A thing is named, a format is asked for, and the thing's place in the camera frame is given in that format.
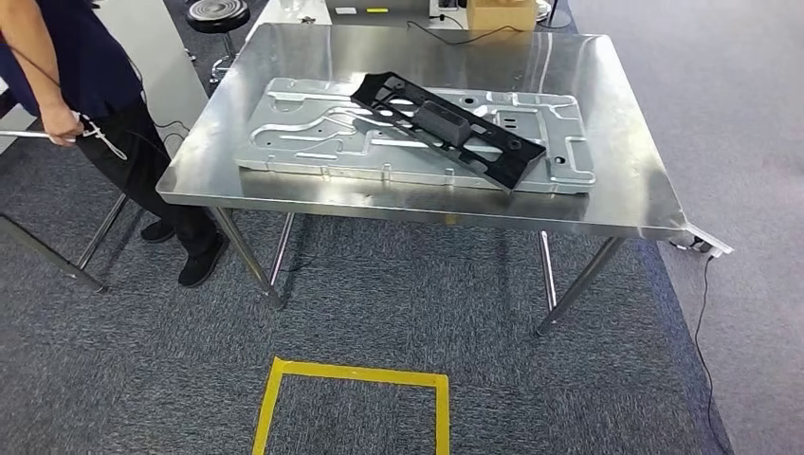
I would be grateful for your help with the yellow floor tape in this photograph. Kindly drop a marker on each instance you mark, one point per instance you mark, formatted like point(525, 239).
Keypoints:
point(358, 372)

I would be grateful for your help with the stamped metal panel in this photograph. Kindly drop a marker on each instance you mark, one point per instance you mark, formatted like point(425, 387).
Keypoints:
point(301, 144)

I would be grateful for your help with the white desk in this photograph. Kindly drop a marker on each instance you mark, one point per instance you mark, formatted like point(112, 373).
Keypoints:
point(283, 16)

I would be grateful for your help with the black plastic panel part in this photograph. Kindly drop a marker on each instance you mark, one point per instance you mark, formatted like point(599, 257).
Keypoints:
point(440, 119)

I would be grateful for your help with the person's forearm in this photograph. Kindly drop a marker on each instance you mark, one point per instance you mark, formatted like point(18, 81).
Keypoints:
point(34, 63)

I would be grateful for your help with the cardboard box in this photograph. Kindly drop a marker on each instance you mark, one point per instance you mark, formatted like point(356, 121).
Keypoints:
point(502, 17)

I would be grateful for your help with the person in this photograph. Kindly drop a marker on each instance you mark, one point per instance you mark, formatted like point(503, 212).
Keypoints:
point(94, 63)

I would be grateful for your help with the steel frame table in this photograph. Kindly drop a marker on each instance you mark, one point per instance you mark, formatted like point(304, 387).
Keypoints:
point(44, 252)

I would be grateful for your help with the dark flat device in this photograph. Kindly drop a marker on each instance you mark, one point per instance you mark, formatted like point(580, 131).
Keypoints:
point(402, 12)

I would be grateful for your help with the person's hand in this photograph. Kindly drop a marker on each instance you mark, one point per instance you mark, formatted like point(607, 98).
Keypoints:
point(61, 125)

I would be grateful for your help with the white power strip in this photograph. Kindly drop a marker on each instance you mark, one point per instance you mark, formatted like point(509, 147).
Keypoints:
point(713, 242)

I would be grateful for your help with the black round stool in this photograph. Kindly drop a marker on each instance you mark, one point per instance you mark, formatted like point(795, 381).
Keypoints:
point(217, 12)

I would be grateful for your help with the steel workbench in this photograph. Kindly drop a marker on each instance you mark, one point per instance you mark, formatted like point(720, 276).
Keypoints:
point(377, 50)

